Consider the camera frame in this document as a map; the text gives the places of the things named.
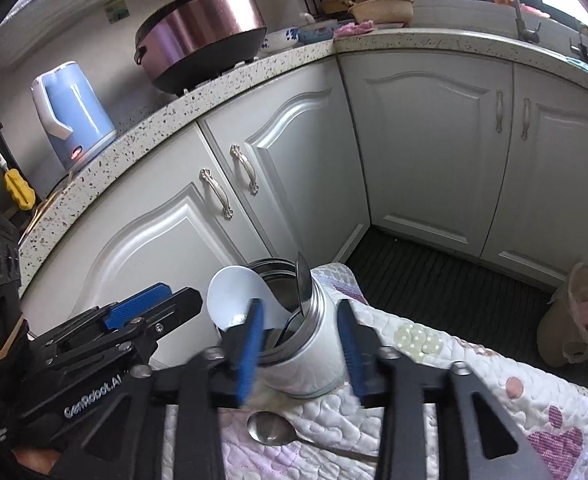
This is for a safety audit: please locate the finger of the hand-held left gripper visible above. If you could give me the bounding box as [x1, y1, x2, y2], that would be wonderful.
[43, 283, 175, 357]
[28, 287, 205, 387]

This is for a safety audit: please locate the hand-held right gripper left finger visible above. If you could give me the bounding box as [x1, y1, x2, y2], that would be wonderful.
[69, 298, 267, 480]

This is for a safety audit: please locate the beige trash bin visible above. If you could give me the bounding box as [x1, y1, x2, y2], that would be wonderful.
[537, 261, 588, 369]

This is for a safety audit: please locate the metal faucet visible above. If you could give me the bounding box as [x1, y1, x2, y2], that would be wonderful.
[493, 0, 542, 45]

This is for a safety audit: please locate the white spoon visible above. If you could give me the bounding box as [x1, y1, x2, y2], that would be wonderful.
[207, 265, 287, 334]

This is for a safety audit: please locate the metal spoon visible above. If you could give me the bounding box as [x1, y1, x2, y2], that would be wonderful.
[293, 252, 315, 312]
[247, 410, 381, 462]

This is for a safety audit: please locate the blue electric kettle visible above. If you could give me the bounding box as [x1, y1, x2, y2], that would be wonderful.
[31, 61, 119, 171]

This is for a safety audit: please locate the white cabinet door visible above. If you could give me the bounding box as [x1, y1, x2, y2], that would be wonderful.
[20, 121, 275, 367]
[199, 56, 373, 274]
[480, 62, 588, 289]
[337, 54, 516, 262]

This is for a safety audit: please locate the woven basket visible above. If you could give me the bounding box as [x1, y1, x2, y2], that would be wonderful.
[347, 0, 416, 26]

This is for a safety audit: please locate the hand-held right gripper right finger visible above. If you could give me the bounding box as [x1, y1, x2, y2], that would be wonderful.
[336, 298, 553, 480]

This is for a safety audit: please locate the white utensil holder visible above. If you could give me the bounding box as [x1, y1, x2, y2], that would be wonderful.
[214, 258, 348, 399]

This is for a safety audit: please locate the small metal tap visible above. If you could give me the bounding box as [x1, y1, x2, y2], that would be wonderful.
[568, 24, 588, 61]

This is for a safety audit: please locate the pink cloth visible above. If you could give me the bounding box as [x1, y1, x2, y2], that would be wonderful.
[333, 19, 377, 40]

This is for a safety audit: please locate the blue patterned white bowl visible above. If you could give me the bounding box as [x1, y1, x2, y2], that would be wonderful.
[263, 27, 303, 52]

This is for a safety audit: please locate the pale blue bowl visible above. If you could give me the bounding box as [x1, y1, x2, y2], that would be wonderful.
[298, 22, 336, 44]

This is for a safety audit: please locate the pink rice cooker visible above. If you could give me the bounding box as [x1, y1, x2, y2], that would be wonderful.
[133, 0, 269, 95]

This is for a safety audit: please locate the yellow-handled brush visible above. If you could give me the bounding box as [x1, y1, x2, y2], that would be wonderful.
[0, 99, 38, 211]

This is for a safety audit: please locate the patterned quilt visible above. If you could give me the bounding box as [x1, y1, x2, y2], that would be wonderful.
[164, 262, 588, 480]

